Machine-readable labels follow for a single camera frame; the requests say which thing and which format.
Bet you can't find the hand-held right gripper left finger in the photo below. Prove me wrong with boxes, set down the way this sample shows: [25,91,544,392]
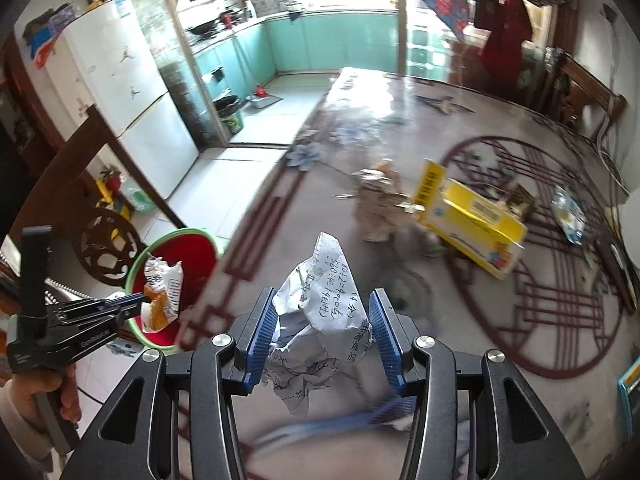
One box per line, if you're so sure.
[75,286,278,480]

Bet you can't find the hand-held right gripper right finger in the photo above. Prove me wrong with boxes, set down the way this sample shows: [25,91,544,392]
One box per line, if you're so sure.
[367,289,566,480]

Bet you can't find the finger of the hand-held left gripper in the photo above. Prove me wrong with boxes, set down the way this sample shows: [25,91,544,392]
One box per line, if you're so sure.
[100,294,152,311]
[107,304,147,332]

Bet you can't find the orange white wrapper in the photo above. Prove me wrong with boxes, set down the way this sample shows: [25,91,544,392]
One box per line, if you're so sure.
[141,255,185,333]

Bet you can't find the white written paper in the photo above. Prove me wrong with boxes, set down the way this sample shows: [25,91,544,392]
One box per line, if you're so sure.
[265,231,373,418]

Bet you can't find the red bucket with green rim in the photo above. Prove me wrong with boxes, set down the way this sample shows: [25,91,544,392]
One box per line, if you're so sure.
[124,228,223,351]

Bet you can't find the person's left forearm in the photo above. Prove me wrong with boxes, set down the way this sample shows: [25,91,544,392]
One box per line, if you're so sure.
[0,390,56,476]

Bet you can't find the green trash bin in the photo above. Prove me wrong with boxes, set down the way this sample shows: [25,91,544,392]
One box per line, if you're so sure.
[212,95,245,135]

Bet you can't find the person's left hand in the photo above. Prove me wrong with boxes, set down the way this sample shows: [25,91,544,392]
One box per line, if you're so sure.
[7,362,82,423]

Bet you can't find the white spiral calendar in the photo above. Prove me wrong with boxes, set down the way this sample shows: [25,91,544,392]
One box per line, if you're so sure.
[0,240,88,311]

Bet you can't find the green plastic bottle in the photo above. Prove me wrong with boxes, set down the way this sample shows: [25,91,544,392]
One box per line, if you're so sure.
[120,175,156,213]

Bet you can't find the red yellow toy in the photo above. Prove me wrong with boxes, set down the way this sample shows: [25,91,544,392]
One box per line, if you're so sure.
[94,167,125,210]

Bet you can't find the crumpled brown paper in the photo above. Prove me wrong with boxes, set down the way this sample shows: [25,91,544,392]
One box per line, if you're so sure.
[350,159,416,243]

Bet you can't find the yellow cardboard box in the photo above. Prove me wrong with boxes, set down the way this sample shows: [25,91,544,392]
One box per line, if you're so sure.
[411,159,528,281]

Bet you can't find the dark carved wooden chair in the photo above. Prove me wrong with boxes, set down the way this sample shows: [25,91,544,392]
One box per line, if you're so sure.
[10,105,188,286]

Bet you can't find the small dark box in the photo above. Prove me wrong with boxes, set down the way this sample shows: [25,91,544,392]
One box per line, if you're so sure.
[505,183,537,221]

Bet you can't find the white refrigerator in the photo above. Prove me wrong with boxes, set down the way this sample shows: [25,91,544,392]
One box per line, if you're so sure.
[42,0,201,201]

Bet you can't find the clear blue plastic wrapper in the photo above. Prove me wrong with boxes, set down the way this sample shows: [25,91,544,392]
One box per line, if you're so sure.
[551,186,586,246]

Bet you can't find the colourful blue-edged book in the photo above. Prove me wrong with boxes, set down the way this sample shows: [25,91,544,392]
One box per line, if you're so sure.
[617,357,640,441]

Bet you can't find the blue orange plastic bag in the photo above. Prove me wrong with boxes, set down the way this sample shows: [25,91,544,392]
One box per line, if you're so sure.
[22,2,78,68]

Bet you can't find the teal kitchen cabinets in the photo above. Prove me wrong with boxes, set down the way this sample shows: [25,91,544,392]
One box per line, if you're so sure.
[192,10,401,91]

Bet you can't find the brown wooden chair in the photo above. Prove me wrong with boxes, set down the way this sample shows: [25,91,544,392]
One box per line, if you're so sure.
[545,47,628,136]

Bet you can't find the dark red hanging garment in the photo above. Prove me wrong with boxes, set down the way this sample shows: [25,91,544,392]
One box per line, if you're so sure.
[481,0,533,86]

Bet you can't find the black hanging bag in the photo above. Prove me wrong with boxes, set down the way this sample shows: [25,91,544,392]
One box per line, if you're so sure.
[472,0,501,31]

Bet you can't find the blue red hanging cloth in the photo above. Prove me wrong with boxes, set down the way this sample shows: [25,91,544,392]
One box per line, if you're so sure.
[417,0,471,43]

